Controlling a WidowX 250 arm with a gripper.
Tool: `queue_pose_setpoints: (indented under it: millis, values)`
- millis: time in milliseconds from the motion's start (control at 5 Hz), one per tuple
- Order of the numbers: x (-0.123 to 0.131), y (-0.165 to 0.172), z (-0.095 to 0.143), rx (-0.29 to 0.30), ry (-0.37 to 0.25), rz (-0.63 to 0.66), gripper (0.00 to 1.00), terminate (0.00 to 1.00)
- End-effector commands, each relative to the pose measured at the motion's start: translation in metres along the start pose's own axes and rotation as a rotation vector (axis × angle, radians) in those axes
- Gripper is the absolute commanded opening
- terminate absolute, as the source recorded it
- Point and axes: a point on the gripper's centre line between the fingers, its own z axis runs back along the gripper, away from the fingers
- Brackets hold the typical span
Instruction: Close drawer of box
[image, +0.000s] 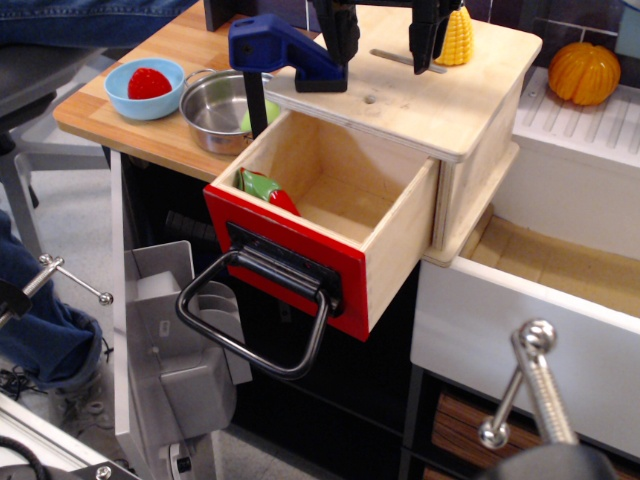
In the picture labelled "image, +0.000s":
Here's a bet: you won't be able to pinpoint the small steel pot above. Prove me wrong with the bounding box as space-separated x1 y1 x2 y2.
179 69 254 155

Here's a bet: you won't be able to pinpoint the green toy fruit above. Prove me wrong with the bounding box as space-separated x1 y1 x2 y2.
240 100 281 132

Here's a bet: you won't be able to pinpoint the grey machine under table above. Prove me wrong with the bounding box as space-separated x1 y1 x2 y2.
116 241 252 479

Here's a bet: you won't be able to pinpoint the wooden drawer red front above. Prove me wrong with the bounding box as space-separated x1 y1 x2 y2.
204 111 439 341

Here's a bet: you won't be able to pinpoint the left metal clamp screw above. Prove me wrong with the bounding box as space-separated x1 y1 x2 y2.
1 254 114 327

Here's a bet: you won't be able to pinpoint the red toy pepper green stem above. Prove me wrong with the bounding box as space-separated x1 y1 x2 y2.
237 168 300 216

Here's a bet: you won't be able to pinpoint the wooden box housing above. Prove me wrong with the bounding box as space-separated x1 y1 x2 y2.
266 6 542 266

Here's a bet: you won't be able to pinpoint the orange toy pumpkin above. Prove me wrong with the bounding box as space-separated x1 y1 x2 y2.
548 42 621 106

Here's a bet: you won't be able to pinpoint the blue bar clamp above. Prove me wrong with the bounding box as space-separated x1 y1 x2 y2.
228 14 348 137

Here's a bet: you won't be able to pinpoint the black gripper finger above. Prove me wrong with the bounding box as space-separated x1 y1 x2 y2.
312 0 360 66
409 0 461 75

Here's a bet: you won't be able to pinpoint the red toy strawberry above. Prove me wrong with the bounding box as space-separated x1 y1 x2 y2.
127 67 173 100

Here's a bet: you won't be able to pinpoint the black metal drawer handle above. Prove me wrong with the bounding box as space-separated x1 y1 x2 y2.
175 222 343 381

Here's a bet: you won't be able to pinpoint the metal clamp screw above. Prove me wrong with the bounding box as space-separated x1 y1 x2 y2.
478 318 579 450
1 254 114 327

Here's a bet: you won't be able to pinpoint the right metal clamp screw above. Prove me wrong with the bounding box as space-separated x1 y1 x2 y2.
478 318 579 450

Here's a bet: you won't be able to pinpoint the grey sneaker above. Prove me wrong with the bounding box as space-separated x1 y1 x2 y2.
48 360 114 444

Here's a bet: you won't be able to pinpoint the white toy sink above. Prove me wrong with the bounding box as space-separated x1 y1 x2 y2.
411 69 639 459

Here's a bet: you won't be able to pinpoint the yellow toy corn cob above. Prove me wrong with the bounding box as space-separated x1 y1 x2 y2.
435 5 475 67

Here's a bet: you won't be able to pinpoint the light blue bowl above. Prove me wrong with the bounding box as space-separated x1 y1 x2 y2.
104 58 185 120

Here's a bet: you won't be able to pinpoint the person leg blue jeans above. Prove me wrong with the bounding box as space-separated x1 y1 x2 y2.
0 209 104 391

